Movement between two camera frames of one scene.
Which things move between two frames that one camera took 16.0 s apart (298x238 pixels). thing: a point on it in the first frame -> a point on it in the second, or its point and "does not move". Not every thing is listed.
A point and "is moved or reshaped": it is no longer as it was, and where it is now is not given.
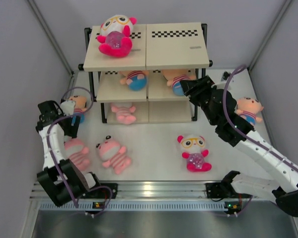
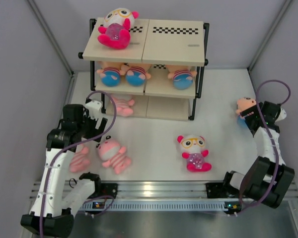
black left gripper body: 69,130 -> 88,125
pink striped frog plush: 113,154 does not move
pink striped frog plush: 77,152 does not move
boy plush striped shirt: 79,108 -> 111,68
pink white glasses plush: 193,145 does not move
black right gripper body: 202,97 -> 256,115
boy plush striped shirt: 174,76 is moved or reshaped
